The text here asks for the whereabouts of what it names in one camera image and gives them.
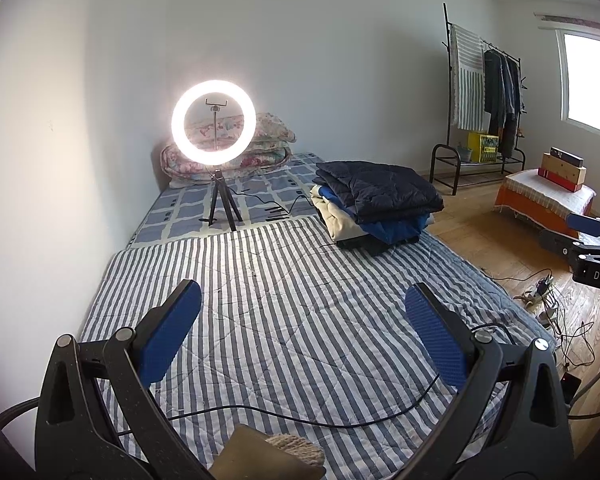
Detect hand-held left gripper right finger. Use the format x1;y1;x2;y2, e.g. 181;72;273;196
404;281;576;480

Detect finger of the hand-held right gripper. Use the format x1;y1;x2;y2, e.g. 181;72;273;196
567;212;600;238
539;229;583;258

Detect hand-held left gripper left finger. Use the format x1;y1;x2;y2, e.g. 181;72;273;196
34;279;216;480

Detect navy puffer jacket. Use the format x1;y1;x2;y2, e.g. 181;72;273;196
314;160;444;225

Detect dark hanging clothes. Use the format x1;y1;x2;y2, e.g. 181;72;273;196
482;49;523;158

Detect black clothes rack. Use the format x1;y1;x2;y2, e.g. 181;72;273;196
430;3;528;196

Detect red flat box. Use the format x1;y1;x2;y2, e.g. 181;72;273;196
539;169;583;193

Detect cream lace table cover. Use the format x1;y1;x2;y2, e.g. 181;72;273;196
505;169;597;218

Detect floor power strip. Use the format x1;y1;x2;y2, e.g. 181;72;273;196
515;277;556;311

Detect orange cloth covered table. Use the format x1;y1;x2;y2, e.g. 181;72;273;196
494;169;597;238

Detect dark flat box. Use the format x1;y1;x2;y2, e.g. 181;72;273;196
550;147;585;167

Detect folded blue garment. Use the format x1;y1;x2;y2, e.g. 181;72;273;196
310;185;431;243

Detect folded black garment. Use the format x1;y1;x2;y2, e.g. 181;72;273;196
337;234;423;252

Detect yellow crate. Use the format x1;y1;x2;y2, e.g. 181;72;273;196
467;131;501;163

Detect blue checked bed sheet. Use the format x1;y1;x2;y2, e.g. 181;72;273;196
127;152;341;248

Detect dark red device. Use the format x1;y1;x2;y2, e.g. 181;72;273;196
562;372;583;406

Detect window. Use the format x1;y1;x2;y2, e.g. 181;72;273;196
555;27;600;138

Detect olive brown cloth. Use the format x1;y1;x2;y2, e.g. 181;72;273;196
215;425;326;480

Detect black tripod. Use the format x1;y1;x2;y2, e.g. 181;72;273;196
200;167;244;232

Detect folded cream garment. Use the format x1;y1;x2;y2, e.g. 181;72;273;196
310;192;368;242

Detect beige knitted cloth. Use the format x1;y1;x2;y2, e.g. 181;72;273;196
265;434;326;466

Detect striped hanging cloth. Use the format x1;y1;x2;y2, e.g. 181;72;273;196
450;24;486;131

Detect folded floral quilt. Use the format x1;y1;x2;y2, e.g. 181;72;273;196
161;141;293;181
187;112;297;145

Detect black phone holder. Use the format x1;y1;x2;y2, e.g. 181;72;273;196
205;97;229;151

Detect power strip with cables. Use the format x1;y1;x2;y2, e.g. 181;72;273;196
490;267;600;376

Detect grey cable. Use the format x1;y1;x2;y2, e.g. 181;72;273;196
567;360;600;418

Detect thin black cable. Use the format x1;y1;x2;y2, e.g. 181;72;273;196
115;327;516;436

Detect black ring light cable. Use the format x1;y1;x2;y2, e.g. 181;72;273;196
230;191;313;221

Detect thick black cable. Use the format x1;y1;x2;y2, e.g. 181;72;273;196
0;397;43;431

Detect curtain rail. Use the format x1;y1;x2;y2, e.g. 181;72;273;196
535;11;600;33

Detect white ring light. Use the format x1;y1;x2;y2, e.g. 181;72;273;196
171;79;256;166

